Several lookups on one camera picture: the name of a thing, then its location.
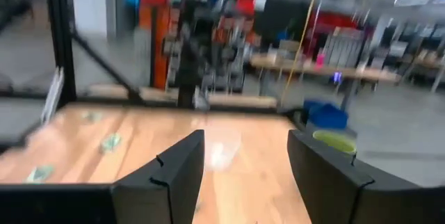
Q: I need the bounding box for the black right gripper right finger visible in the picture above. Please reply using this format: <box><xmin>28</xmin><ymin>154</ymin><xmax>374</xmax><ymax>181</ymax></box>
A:
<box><xmin>286</xmin><ymin>129</ymin><xmax>375</xmax><ymax>224</ymax></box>

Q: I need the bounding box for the dark mug green inside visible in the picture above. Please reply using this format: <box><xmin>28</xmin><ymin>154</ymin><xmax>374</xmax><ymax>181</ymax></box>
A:
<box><xmin>311</xmin><ymin>129</ymin><xmax>358</xmax><ymax>155</ymax></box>

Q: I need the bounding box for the wooden plank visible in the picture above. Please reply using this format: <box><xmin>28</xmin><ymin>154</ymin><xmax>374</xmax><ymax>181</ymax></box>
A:
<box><xmin>86</xmin><ymin>83</ymin><xmax>279</xmax><ymax>109</ymax></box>

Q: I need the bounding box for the orange rack post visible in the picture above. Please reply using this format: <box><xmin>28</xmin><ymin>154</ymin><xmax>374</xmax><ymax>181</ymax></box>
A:
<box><xmin>149</xmin><ymin>6</ymin><xmax>172</xmax><ymax>90</ymax></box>

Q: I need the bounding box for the yellow hanging cable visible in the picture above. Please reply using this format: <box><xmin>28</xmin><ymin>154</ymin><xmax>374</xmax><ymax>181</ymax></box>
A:
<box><xmin>280</xmin><ymin>0</ymin><xmax>318</xmax><ymax>109</ymax></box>

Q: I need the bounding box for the black aluminium table frame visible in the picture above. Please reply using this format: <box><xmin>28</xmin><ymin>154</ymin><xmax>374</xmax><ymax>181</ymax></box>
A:
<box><xmin>0</xmin><ymin>0</ymin><xmax>303</xmax><ymax>155</ymax></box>

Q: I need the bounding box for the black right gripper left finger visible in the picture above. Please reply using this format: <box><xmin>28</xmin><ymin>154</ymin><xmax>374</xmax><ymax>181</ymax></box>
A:
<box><xmin>111</xmin><ymin>129</ymin><xmax>206</xmax><ymax>224</ymax></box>

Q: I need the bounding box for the blue plastic bin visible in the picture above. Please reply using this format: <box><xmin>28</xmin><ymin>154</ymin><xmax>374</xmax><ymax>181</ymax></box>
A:
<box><xmin>303</xmin><ymin>99</ymin><xmax>350</xmax><ymax>130</ymax></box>

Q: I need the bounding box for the white sheet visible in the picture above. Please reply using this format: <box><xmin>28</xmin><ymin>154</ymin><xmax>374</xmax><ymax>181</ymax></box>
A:
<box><xmin>40</xmin><ymin>66</ymin><xmax>65</xmax><ymax>125</ymax></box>

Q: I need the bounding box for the wooden workbench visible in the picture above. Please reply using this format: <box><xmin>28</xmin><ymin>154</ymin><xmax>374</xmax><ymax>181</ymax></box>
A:
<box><xmin>249</xmin><ymin>52</ymin><xmax>401</xmax><ymax>83</ymax></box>

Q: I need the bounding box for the green white stevia packet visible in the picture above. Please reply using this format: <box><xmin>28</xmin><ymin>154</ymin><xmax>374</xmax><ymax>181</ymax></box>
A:
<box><xmin>100</xmin><ymin>132</ymin><xmax>122</xmax><ymax>153</ymax></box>
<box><xmin>26</xmin><ymin>164</ymin><xmax>56</xmax><ymax>184</ymax></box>
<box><xmin>81</xmin><ymin>111</ymin><xmax>104</xmax><ymax>123</ymax></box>

